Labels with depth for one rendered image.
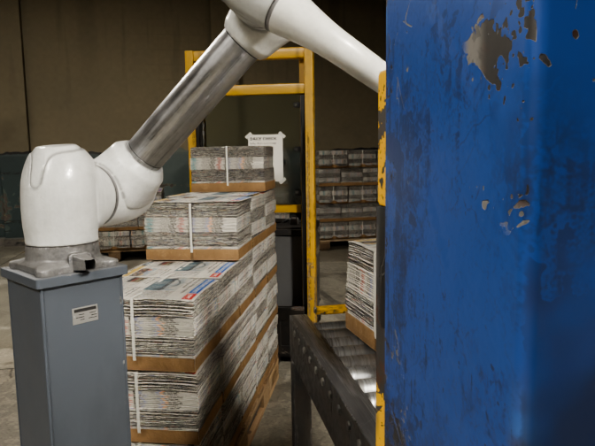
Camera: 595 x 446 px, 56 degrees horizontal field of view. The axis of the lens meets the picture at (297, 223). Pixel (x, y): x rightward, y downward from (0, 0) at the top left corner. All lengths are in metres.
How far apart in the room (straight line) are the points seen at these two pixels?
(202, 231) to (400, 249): 2.10
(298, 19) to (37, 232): 0.70
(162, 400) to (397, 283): 1.69
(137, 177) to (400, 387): 1.28
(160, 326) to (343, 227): 5.74
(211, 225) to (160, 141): 0.88
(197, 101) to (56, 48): 7.70
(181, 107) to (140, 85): 7.42
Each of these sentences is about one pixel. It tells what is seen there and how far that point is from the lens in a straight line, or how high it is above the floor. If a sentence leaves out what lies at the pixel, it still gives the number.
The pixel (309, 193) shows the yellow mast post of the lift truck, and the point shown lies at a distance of 3.28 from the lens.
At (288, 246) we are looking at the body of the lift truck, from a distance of 3.48.
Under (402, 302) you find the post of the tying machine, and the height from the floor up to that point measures 1.21.
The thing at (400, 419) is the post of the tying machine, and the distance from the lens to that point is 0.17.
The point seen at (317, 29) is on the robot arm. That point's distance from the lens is 1.12.
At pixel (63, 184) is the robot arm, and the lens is 1.29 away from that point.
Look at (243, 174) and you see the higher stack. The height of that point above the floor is 1.15.
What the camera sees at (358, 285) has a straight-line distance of 1.36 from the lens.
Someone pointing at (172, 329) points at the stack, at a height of 0.73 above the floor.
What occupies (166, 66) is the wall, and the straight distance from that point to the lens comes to 8.80.
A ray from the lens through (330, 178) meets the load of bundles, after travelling 7.23.
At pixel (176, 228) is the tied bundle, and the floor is 0.96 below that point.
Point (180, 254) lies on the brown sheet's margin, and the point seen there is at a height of 0.86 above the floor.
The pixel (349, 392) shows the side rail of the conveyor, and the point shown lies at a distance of 1.11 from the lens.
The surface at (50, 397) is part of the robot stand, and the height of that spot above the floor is 0.74.
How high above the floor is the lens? 1.24
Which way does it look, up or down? 7 degrees down
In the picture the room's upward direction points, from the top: 1 degrees counter-clockwise
